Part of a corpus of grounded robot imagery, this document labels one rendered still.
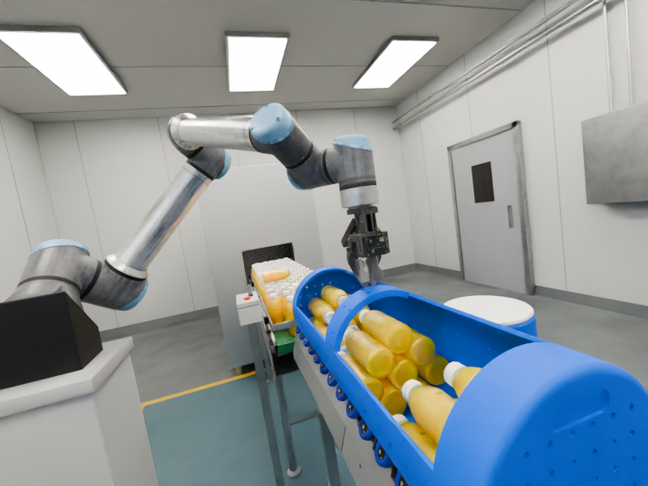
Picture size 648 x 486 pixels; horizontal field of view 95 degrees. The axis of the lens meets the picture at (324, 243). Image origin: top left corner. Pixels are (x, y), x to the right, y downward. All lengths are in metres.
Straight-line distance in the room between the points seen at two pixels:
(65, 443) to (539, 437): 1.06
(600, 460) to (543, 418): 0.11
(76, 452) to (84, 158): 5.16
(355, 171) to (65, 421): 0.98
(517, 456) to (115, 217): 5.65
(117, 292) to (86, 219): 4.62
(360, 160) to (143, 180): 5.15
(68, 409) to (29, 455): 0.14
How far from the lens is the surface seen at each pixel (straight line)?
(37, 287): 1.18
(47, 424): 1.14
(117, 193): 5.76
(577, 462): 0.46
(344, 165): 0.70
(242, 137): 0.78
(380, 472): 0.73
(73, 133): 6.10
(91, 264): 1.28
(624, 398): 0.49
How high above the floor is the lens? 1.43
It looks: 5 degrees down
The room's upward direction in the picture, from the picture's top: 9 degrees counter-clockwise
